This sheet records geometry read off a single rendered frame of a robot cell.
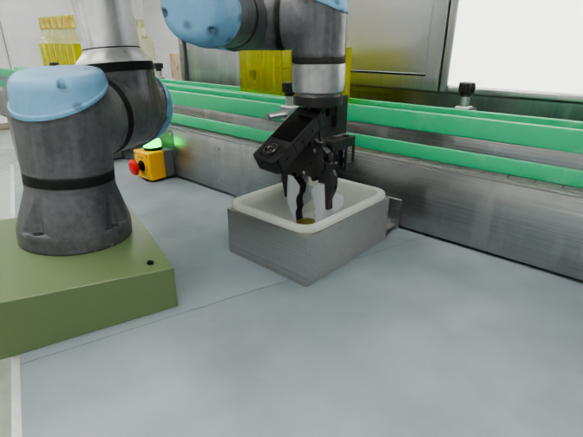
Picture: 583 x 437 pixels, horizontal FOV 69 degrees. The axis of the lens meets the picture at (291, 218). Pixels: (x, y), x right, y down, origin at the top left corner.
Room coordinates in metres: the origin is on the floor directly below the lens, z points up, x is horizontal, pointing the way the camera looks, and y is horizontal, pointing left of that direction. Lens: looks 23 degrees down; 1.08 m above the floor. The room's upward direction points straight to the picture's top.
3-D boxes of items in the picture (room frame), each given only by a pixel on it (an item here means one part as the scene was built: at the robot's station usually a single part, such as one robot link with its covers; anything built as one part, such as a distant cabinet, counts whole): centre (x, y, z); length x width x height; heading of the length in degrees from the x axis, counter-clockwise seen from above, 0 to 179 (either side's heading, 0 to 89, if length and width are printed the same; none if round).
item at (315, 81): (0.64, -0.04, 1.03); 0.08 x 0.08 x 0.05
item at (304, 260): (0.69, -0.05, 0.79); 0.27 x 0.17 x 0.08; 138
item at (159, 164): (1.05, 0.35, 0.79); 0.07 x 0.07 x 0.07; 48
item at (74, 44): (1.71, 0.80, 1.02); 0.06 x 0.06 x 0.28; 48
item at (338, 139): (0.64, -0.04, 0.95); 0.09 x 0.08 x 0.12; 138
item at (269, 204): (0.66, -0.03, 0.80); 0.22 x 0.17 x 0.09; 138
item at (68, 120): (0.58, 0.30, 0.98); 0.13 x 0.12 x 0.14; 166
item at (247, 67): (1.07, 0.09, 0.99); 0.06 x 0.06 x 0.21; 49
